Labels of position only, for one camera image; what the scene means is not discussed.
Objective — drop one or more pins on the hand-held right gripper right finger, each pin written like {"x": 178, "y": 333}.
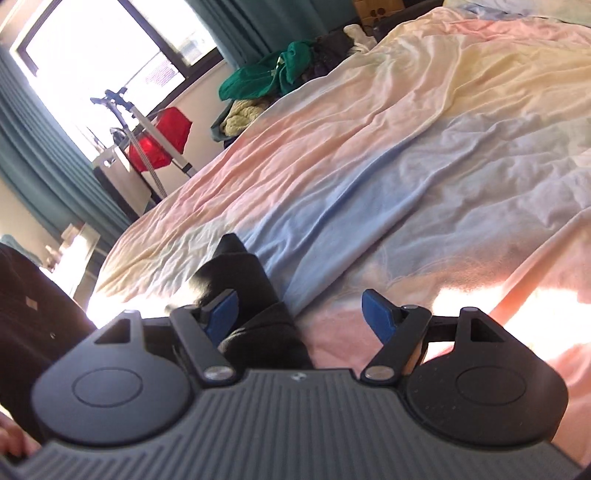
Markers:
{"x": 376, "y": 314}

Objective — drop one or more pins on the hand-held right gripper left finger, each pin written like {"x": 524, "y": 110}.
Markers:
{"x": 221, "y": 314}

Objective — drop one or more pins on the black knit garment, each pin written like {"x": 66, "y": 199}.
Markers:
{"x": 251, "y": 295}

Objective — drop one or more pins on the person's left hand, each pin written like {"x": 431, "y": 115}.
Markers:
{"x": 14, "y": 438}

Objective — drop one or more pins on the light pastel bed sheet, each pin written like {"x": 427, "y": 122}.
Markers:
{"x": 392, "y": 161}

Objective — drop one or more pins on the white dressing table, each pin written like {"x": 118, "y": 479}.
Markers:
{"x": 76, "y": 247}

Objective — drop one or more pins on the red bag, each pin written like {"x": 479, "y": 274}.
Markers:
{"x": 161, "y": 138}

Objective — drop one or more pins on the dark hanging garment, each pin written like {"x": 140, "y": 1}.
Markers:
{"x": 32, "y": 332}

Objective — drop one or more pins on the pale yellow knit garment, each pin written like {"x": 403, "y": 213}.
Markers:
{"x": 244, "y": 117}

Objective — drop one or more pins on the garment steamer stand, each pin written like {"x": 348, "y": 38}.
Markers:
{"x": 138, "y": 124}

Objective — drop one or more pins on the teal curtain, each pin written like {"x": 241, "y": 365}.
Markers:
{"x": 258, "y": 27}
{"x": 41, "y": 161}

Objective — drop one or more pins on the green garment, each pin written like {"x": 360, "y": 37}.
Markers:
{"x": 263, "y": 71}

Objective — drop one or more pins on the grey garment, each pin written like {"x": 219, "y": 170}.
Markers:
{"x": 334, "y": 57}

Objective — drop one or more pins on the white cloth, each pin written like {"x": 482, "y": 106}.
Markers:
{"x": 362, "y": 39}

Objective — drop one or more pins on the window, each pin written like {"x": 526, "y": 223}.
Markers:
{"x": 101, "y": 50}

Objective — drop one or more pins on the small brown cardboard box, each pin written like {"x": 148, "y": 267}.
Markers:
{"x": 376, "y": 11}

